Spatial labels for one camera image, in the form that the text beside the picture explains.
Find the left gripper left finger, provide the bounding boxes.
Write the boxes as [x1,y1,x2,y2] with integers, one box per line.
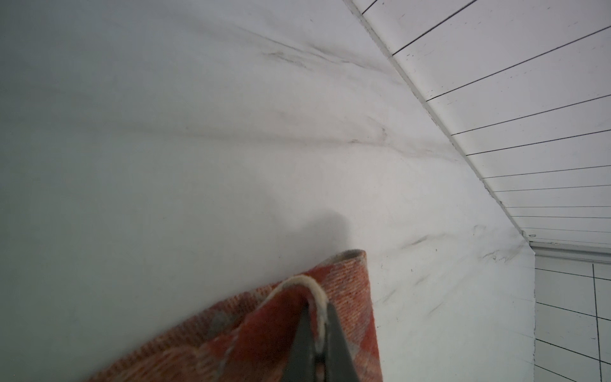
[280,307,317,382]

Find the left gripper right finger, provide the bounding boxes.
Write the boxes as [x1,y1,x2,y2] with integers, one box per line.
[324,315,360,382]

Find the red plaid skirt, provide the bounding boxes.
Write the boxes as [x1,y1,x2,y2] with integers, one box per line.
[93,249,383,381]

